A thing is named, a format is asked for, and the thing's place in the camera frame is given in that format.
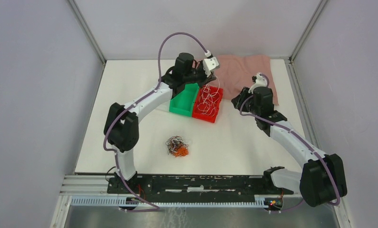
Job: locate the green plastic bin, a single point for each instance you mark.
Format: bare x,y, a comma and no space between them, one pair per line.
183,103

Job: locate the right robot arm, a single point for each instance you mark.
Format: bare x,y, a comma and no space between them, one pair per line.
322,179

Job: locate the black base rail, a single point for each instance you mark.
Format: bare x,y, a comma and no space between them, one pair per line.
202,188

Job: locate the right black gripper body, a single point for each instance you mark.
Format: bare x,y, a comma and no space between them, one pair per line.
248,105

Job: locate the red plastic bin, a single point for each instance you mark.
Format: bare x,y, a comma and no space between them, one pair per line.
206,106

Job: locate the white slotted cable duct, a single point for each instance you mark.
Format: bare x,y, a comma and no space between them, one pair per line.
121,201

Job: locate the pink cloth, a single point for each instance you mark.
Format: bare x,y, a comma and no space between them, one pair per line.
236,72

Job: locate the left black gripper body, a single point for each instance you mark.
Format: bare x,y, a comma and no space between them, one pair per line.
199,76

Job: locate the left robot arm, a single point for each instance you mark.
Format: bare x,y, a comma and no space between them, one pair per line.
121,130

